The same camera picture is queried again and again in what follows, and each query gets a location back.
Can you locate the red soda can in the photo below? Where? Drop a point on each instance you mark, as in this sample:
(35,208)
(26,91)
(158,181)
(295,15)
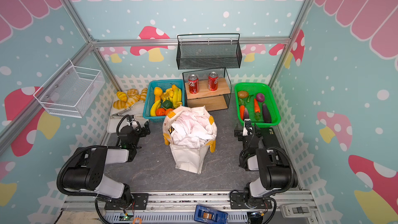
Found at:
(193,83)
(213,81)

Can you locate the brown potato toy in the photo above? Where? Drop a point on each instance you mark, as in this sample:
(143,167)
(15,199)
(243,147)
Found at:
(242,94)

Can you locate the black flat box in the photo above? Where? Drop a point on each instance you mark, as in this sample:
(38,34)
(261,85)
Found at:
(269,138)

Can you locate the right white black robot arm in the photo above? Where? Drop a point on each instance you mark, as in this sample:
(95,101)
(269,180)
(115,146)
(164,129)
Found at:
(262,153)

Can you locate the black wire wooden shelf rack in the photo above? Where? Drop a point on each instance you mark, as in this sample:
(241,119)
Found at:
(211,100)

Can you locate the purple onion toy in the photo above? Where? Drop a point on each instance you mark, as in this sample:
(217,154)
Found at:
(260,97)

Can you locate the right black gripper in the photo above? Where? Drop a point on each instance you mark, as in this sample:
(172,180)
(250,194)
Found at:
(242,134)

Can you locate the white wire wall basket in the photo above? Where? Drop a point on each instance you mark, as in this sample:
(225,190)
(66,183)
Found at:
(70,91)

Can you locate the white plastic grocery bag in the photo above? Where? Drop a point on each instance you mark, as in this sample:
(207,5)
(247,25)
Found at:
(193,128)

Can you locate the dark eggplant toy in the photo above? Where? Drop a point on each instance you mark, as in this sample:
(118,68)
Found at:
(266,114)

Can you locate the orange carrot toy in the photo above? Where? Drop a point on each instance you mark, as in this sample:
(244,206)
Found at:
(256,106)

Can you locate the left red soda can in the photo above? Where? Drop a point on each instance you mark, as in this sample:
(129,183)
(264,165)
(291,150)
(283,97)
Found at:
(193,83)

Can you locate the black wire wall basket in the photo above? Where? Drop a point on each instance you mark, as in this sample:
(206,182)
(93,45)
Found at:
(204,51)

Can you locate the right red soda can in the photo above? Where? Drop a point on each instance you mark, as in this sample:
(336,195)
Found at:
(213,81)

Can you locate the orange fruit toy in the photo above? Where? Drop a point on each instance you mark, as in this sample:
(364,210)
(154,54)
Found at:
(160,112)

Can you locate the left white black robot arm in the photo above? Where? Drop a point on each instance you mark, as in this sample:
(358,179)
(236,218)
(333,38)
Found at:
(83,173)

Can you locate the metal tongs on tray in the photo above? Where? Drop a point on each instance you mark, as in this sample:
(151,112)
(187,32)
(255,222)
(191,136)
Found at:
(133,110)

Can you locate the cream canvas tote bag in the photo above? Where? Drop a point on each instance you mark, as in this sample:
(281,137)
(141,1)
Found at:
(186,159)

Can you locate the blue device on rail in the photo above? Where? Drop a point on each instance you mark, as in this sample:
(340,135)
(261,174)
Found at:
(207,215)

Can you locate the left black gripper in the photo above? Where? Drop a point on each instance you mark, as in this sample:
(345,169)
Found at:
(142,129)

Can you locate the green plastic vegetable basket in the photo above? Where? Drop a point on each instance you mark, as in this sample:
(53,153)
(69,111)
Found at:
(245,107)

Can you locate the grey switch box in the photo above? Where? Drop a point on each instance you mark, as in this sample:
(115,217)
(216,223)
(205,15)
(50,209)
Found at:
(295,210)

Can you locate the yellow banana toy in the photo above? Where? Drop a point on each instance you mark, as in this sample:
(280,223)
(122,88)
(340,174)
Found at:
(155,107)

